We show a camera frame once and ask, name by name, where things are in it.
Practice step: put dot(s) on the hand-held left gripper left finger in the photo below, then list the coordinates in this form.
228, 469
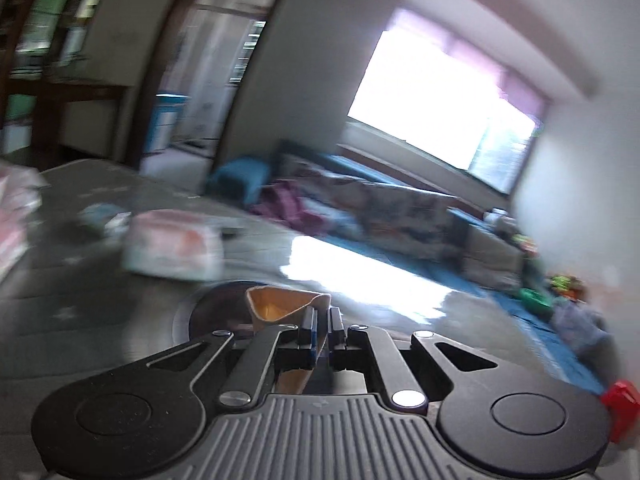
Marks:
310, 342

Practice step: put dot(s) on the pink white package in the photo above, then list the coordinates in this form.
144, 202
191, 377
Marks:
15, 220

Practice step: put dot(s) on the small teal packet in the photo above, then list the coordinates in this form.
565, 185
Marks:
102, 217

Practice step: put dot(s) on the white plush toy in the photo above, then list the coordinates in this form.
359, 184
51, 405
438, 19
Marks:
495, 216

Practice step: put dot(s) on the dark wooden cabinet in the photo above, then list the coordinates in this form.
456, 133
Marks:
75, 95

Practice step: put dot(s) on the light blue cabinet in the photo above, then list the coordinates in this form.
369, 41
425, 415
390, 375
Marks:
165, 120

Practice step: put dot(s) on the low butterfly print cushion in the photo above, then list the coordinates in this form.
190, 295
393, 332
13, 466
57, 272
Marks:
320, 185

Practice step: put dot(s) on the window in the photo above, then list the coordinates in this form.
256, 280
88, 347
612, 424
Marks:
430, 90

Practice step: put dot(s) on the cream garment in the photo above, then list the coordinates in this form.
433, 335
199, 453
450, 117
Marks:
275, 307

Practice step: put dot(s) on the red plastic stool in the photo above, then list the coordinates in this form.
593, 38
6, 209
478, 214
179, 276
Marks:
622, 405

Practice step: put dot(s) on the green brown plush toys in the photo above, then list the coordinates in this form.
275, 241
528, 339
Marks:
565, 282

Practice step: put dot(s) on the dark wooden door frame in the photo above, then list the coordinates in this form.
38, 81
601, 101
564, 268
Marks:
150, 85

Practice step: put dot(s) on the green bowl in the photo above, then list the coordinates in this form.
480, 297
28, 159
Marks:
534, 300

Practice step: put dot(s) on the purple cloth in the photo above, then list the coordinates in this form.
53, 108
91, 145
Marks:
290, 205

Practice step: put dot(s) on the blue sofa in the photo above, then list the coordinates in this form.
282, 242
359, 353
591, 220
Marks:
237, 175

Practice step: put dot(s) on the white pink wipes pack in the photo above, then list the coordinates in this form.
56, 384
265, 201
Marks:
170, 247

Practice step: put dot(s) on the flat dark packet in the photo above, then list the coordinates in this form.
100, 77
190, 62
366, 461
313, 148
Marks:
232, 231

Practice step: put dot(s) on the large butterfly print cushion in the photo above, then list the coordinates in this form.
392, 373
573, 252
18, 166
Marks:
410, 220

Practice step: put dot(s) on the grey pillow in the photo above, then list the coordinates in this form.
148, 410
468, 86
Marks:
492, 255

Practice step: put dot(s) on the round black hotplate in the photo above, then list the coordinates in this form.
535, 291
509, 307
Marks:
215, 310

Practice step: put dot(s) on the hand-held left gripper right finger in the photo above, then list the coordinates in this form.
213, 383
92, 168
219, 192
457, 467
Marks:
334, 340

